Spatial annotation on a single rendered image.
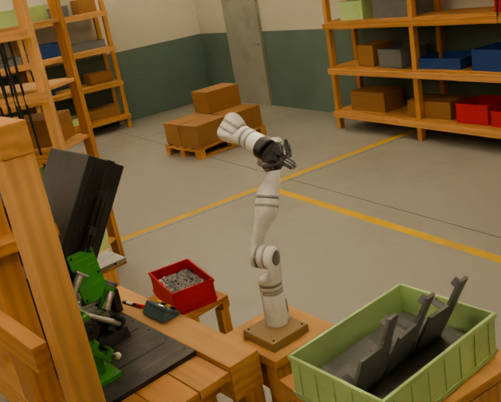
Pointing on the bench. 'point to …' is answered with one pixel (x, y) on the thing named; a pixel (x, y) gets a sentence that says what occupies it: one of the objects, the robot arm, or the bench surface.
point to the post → (37, 281)
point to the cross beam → (16, 338)
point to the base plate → (143, 359)
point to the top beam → (5, 138)
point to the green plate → (90, 294)
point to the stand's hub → (91, 329)
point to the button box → (159, 311)
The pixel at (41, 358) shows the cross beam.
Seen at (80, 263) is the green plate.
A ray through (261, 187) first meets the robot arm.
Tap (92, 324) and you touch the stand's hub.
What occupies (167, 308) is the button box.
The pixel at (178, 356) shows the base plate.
